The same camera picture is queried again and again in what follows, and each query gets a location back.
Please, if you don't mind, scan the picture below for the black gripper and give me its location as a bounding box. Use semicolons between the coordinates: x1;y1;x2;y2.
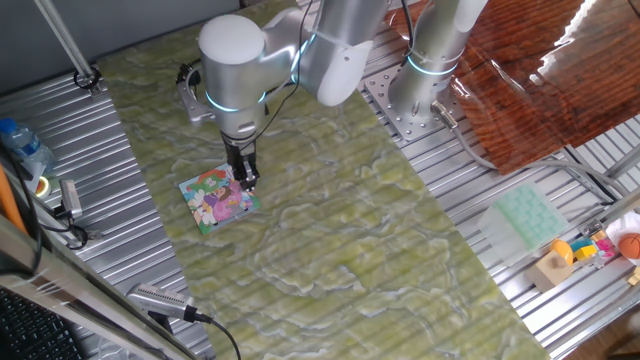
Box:
219;132;262;194

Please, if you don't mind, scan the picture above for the butterfly girl puzzle board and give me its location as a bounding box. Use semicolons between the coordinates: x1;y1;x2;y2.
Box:
178;159;262;237

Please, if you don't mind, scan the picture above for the green marble pattern mat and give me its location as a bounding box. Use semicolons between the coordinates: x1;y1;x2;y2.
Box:
97;0;551;360

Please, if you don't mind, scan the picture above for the metal clamp tool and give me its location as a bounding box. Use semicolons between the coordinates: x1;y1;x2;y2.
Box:
58;178;84;220

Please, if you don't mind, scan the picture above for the small yellow tape roll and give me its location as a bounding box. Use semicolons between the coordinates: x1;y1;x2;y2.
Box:
33;175;53;199

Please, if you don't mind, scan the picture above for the clear plastic water bottle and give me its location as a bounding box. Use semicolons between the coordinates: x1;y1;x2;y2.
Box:
0;117;55;176

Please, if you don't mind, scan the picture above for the aluminium support pole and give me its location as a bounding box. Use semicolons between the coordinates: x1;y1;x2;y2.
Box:
33;0;104;97

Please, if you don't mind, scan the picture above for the orange rod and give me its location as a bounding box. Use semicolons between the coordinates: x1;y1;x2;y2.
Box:
0;163;27;235

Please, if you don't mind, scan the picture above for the black keyboard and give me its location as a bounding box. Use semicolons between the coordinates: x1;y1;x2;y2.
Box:
0;287;89;360

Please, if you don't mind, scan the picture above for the brown wood grain mat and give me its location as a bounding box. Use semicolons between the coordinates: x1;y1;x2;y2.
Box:
384;0;640;176

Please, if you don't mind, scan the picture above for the green ice cube tray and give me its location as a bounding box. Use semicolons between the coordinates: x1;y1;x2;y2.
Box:
492;182;571;251

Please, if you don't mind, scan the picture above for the beige wooden block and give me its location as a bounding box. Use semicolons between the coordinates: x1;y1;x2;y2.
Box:
524;249;576;294

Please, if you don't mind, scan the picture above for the orange toy egg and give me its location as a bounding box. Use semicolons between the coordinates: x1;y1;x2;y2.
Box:
548;238;576;267

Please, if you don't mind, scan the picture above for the blue toy block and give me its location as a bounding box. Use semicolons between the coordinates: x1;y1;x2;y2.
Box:
569;236;595;254

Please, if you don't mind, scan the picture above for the yellow toy block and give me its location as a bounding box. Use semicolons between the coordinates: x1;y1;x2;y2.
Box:
573;244;599;263

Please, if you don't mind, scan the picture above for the pink toy block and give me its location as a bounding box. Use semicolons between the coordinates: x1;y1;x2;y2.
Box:
595;237;618;259

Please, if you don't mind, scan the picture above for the white bowl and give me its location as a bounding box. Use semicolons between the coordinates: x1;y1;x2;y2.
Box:
603;210;640;267

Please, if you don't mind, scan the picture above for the small orange basketball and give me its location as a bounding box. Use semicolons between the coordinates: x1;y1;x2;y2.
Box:
617;232;640;260

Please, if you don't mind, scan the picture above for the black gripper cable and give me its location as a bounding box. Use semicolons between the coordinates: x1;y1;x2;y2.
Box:
239;0;316;154

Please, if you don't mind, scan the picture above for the wrist camera with silver bracket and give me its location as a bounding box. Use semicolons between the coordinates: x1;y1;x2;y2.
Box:
175;62;217;127

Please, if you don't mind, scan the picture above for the black camera cable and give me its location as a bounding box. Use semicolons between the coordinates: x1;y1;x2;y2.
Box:
183;305;243;360

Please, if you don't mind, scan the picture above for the ridged silver camera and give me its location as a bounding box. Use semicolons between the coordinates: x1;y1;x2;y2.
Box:
124;282;195;323

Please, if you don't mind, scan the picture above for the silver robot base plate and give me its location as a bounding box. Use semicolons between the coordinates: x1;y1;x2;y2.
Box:
362;62;474;144

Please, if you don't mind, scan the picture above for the silver camera mount clamp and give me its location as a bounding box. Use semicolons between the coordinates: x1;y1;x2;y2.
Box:
49;207;104;251

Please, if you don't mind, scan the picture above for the black cable ring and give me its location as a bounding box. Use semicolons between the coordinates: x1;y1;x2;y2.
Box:
73;66;103;93

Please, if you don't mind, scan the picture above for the aluminium frame rail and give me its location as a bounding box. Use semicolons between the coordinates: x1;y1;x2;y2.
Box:
0;214;202;360

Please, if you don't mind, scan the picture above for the black arm base cable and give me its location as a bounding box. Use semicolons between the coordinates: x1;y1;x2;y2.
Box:
398;0;417;65

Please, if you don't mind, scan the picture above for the long black cable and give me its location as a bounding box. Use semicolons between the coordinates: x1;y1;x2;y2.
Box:
0;143;44;277

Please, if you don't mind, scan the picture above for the grey cable with metal connector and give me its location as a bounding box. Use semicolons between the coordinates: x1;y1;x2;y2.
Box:
430;99;631;201

